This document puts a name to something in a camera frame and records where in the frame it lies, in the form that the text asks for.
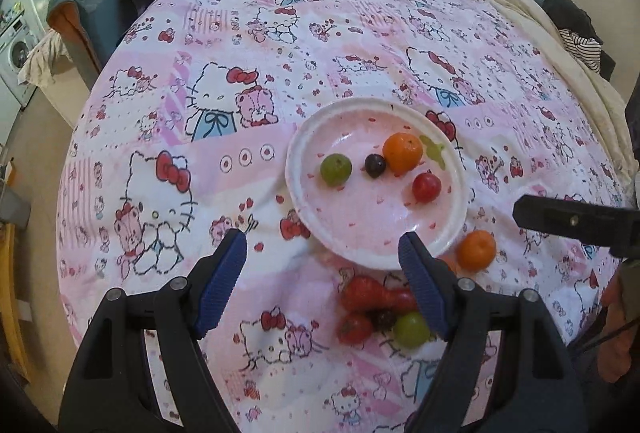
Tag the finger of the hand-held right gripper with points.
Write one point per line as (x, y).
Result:
(550, 213)

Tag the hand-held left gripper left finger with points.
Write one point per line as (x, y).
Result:
(222, 283)

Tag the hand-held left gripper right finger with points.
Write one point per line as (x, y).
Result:
(422, 283)

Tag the red cherry tomato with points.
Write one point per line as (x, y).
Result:
(354, 329)
(402, 299)
(426, 187)
(362, 293)

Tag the green grape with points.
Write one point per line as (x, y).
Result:
(411, 329)
(335, 169)

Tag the dark purple grape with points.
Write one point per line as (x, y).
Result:
(384, 319)
(374, 165)

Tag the orange tangerine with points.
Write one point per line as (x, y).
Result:
(402, 153)
(476, 250)

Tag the pink speckled plate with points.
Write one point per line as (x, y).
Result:
(350, 223)

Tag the person's right hand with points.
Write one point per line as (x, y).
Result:
(617, 355)

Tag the pink cartoon cat blanket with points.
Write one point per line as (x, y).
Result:
(250, 123)

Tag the black and striped clothing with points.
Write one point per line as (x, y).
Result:
(580, 33)

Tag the grey box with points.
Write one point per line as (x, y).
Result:
(12, 208)

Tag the white cloth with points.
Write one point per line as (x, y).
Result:
(45, 58)

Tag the grey and orange chair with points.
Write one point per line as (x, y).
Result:
(82, 20)

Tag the white washing machine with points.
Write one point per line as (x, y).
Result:
(17, 50)

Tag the yellow wooden frame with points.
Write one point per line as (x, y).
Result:
(11, 308)

